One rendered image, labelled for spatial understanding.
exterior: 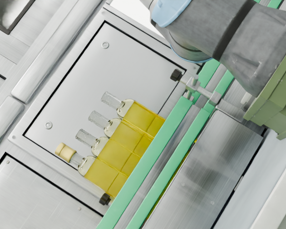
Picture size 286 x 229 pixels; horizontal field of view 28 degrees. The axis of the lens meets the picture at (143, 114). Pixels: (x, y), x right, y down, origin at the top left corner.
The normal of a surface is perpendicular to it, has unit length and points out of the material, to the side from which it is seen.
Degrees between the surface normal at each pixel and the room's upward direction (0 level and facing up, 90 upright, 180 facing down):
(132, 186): 90
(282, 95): 90
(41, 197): 91
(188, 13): 89
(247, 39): 71
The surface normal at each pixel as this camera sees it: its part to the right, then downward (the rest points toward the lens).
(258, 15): -0.11, -0.59
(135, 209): 0.04, -0.27
